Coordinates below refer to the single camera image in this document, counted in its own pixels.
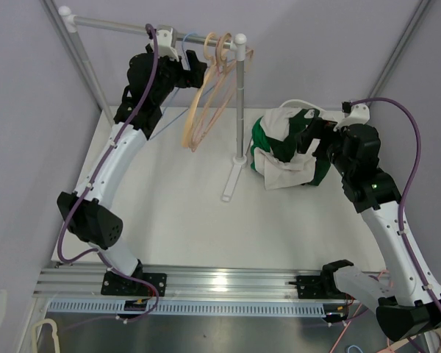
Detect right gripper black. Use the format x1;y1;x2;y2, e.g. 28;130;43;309
295;117;353;178

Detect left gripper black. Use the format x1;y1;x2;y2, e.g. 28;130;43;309
146;44;207;106

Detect blue thin hanger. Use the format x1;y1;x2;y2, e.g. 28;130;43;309
148;32;210;141

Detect beige hanger of black shirt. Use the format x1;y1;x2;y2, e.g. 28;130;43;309
215;32;254;76

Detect green t shirt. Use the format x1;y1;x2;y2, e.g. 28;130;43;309
250;112;331;188

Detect white green raglan shirt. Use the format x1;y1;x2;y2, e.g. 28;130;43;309
251;107;317;191

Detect beige hanger of green shirt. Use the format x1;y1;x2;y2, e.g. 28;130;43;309
182;32;218;152

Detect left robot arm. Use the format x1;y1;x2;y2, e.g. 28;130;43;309
57;46;207;295

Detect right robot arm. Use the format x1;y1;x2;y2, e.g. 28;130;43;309
295;118;441;341

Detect beige hanger on floor right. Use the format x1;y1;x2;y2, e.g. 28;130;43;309
381;329;441;352

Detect beige hanger on floor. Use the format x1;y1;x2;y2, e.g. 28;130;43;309
29;318;62;353
381;329;441;352

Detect beige hanger on floor left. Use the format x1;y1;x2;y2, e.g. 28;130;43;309
29;318;62;353

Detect white perforated basket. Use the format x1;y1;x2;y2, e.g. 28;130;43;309
246;98;326;155

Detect metal clothes rack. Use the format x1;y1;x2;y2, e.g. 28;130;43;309
58;6;247;202

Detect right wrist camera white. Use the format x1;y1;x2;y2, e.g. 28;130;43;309
334;101;370;132

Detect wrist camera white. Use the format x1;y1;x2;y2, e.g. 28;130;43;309
334;101;370;132
155;25;180;62

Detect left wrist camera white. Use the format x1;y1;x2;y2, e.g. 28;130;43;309
155;25;180;62

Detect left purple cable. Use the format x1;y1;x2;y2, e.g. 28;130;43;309
57;23;161;324

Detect purple cable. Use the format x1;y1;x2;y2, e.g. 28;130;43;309
57;23;161;324
343;97;441;353

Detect pink cable on floor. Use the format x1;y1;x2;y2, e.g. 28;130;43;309
329;270;396;353

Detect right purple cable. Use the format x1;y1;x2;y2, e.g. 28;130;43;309
343;97;441;353

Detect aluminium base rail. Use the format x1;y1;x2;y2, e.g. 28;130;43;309
33;263;369;322

